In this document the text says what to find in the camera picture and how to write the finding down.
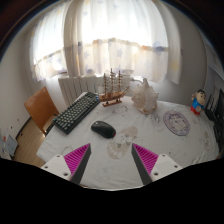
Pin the black mechanical keyboard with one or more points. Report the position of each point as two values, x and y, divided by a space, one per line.
75 113

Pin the black router with antennas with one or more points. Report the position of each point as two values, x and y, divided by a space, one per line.
210 106

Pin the black monitor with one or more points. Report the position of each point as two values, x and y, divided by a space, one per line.
220 123

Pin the white radiator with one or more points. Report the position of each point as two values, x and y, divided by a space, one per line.
76 87

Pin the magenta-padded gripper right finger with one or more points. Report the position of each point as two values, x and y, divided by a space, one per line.
146 158

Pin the orange wooden chair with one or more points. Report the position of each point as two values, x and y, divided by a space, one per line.
40 107

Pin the large white conch shell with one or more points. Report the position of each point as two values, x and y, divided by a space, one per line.
145 98

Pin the white printed tablecloth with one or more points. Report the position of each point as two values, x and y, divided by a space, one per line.
150 146

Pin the cartoon boy figurine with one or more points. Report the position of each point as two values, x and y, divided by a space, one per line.
198 103

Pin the white wall shelf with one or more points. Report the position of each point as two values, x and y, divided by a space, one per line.
216 63

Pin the black computer mouse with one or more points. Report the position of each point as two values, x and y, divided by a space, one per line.
103 129

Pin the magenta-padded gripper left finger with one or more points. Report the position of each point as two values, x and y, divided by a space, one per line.
77 157

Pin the wooden sailing ship model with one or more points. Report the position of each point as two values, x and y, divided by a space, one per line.
112 96

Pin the white star-print curtain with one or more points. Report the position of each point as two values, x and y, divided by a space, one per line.
116 36

